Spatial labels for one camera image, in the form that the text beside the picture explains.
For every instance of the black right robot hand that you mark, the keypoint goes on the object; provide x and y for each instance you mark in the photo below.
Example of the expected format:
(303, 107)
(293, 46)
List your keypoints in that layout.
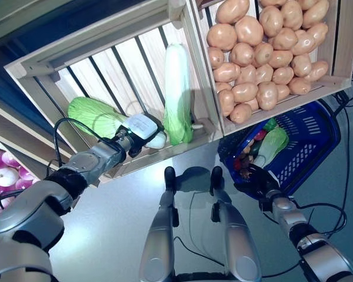
(260, 183)

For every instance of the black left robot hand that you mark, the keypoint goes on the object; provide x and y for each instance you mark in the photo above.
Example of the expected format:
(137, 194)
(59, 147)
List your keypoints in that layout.
(141, 126)

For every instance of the napa cabbage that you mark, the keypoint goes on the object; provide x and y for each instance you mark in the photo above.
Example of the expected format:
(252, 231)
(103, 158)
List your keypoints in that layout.
(176, 76)
(88, 114)
(275, 141)

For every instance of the blue plastic shopping basket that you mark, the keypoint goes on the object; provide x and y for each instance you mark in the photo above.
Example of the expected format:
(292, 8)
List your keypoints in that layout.
(311, 141)

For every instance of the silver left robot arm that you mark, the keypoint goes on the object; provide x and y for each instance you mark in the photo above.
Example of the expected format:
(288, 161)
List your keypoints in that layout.
(85, 161)

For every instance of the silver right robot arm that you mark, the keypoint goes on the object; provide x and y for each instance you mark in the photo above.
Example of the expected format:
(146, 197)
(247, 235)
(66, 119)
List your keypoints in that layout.
(288, 217)

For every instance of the red tomato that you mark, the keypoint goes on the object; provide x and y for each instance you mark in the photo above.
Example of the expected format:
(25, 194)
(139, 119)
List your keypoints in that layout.
(238, 165)

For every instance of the small red fruit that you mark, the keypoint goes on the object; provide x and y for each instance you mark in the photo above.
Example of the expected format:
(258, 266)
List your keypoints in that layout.
(260, 135)

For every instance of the silver right robot leg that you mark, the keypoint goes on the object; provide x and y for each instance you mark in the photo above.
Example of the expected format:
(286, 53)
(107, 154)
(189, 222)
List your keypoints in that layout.
(238, 235)

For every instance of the small green pepper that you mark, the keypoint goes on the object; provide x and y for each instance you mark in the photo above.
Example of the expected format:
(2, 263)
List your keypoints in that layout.
(270, 124)

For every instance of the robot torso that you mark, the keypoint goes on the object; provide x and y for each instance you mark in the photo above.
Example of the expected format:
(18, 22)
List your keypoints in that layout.
(203, 278)

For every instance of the slatted wooden cabbage crate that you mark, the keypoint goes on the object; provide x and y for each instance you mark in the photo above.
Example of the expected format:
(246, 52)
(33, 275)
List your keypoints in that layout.
(32, 66)

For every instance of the wooden potato crate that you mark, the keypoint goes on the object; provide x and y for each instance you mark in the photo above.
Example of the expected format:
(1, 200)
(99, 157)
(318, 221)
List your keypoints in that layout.
(345, 44)

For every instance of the wooden display shelf frame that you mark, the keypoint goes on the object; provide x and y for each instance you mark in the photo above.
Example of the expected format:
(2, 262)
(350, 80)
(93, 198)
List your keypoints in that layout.
(32, 129)

